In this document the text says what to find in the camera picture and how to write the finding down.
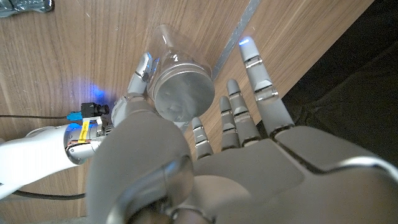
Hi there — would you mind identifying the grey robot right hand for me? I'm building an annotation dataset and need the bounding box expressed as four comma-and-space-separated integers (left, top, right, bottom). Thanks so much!
63, 52, 159, 166

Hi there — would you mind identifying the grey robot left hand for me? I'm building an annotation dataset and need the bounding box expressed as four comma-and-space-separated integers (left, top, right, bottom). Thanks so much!
86, 35, 398, 224

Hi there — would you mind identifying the silver metal jar lid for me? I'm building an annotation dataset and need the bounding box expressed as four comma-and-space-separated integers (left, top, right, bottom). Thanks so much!
148, 62, 216, 123

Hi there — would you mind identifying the clear glass jar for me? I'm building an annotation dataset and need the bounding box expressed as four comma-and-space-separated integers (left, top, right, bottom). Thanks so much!
146, 24, 214, 94

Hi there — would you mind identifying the small dark toy car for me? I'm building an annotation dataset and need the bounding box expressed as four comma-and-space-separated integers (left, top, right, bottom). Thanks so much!
0, 0, 55, 18

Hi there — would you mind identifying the black backdrop curtain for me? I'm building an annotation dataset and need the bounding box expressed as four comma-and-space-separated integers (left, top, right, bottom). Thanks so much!
257, 0, 398, 169

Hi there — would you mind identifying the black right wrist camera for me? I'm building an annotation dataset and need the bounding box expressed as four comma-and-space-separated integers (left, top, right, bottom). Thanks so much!
81, 102, 110, 118

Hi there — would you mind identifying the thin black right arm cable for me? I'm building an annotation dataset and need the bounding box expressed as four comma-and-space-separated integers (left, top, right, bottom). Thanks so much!
0, 114, 68, 120

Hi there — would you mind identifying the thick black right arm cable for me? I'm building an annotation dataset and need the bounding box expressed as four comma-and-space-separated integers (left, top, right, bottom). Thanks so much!
12, 189, 86, 201

